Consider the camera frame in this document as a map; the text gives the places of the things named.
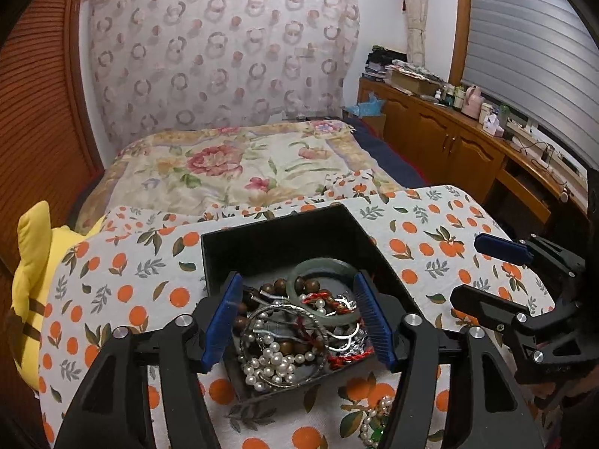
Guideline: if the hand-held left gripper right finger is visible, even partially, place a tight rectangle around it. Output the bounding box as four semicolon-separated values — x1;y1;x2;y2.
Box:
352;269;546;449

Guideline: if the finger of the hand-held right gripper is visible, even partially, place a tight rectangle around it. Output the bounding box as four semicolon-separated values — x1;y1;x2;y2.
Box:
474;233;587;286
449;283;536;337

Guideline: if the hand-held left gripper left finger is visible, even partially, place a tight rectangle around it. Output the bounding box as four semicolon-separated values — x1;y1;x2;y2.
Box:
54;271;244;449

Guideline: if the silver cuff bracelet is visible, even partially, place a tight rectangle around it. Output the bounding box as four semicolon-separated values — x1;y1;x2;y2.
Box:
323;318;370;354

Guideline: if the silver bangle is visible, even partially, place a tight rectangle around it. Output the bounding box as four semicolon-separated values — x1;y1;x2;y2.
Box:
241;303;331;389

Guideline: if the red beaded bracelet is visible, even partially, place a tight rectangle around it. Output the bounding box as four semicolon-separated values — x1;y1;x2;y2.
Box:
302;291;361;316

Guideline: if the white pearl bracelet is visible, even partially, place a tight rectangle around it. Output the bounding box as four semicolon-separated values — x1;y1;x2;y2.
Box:
241;343;320;391

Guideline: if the dark wooden bead bracelet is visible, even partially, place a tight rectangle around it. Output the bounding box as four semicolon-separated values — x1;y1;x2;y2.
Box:
234;278;323;334

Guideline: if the green jade bangle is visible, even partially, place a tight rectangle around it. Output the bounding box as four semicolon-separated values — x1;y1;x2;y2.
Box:
286;258;364;326

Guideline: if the black cardboard box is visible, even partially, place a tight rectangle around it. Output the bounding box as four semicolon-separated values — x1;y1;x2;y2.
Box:
200;202;415;405

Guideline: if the pearl bead bracelet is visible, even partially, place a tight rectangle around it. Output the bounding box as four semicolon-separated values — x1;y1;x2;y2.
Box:
360;395;396;449

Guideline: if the orange fruit print cloth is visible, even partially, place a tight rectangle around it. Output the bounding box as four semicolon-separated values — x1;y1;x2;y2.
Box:
37;184;562;449

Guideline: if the pink tissue box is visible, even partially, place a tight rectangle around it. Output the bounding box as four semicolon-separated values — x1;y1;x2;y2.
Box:
480;103;508;138

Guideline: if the wooden cabinet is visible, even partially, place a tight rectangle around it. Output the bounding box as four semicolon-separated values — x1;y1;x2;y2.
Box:
358;77;590;239

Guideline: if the navy bedsheet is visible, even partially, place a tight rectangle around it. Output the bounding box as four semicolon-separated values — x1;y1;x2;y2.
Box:
346;117;429;188

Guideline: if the pink thermos bottle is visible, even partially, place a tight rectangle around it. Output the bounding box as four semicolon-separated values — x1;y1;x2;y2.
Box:
463;85;484;115

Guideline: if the floral blanket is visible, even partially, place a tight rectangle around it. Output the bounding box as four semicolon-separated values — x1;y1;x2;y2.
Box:
75;119;403;235

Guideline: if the blue plastic bag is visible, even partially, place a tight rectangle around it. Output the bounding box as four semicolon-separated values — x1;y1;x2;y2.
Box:
349;94;387;117

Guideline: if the yellow plush toy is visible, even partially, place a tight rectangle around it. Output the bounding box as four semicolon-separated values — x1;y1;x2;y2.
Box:
7;201;106;389

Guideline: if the patterned cloth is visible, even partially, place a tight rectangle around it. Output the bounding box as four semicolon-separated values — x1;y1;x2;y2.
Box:
390;59;443;80

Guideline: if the grey window blind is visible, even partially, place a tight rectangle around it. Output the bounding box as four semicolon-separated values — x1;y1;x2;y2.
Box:
461;0;599;150

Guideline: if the stack of folded clothes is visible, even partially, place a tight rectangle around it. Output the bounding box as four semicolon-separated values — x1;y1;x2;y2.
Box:
365;46;408;80

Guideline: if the cream window curtain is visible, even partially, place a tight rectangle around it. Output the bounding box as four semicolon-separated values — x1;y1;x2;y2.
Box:
402;0;429;64

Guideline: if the wooden louvered wardrobe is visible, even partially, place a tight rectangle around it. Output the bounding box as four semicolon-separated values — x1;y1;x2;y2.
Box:
0;0;106;291

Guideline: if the black charger cable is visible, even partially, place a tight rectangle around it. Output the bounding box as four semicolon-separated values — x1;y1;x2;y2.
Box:
517;143;576;202

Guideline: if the ring patterned sheer curtain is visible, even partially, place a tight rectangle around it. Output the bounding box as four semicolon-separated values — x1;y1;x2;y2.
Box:
82;0;361;148

